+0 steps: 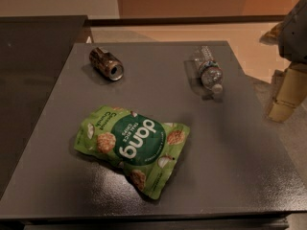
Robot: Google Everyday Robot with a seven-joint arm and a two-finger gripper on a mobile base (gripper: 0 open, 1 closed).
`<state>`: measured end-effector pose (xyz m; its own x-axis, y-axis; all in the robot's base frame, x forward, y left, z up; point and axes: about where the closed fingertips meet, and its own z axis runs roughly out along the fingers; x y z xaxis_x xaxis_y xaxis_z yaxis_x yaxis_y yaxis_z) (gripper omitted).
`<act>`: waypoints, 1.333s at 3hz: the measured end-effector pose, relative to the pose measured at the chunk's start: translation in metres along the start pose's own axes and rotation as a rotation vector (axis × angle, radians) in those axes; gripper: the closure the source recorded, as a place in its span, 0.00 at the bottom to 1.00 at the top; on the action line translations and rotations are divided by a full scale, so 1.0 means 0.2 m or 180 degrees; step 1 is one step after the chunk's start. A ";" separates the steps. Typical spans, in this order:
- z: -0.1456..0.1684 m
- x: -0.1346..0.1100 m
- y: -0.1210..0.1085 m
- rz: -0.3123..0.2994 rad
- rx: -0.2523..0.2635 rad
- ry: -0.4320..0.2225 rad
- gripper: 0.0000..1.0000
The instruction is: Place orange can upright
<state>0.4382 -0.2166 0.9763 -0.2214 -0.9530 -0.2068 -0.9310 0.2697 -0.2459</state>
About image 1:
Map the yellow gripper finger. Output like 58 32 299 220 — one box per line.
260 22 283 45
268 62 307 123

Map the orange soda can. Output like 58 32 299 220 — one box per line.
89 47 124 81

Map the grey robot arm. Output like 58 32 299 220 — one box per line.
260 0 307 123

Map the clear plastic water bottle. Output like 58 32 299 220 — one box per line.
193 46 224 95

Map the green rice chips bag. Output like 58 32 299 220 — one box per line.
74 105 190 199

